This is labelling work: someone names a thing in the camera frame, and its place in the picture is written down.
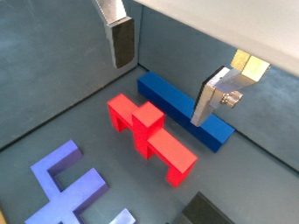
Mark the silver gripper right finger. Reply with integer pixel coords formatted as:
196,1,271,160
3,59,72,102
191,50,271,127

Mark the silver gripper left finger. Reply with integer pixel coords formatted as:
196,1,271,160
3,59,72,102
92,0,135,68

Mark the blue rectangular block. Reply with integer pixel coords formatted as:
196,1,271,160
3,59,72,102
136,72,235,153

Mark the red branched puzzle piece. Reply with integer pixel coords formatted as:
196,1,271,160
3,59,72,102
107,94,198,187

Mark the purple branched puzzle piece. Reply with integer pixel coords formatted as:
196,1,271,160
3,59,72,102
24,140,127,224

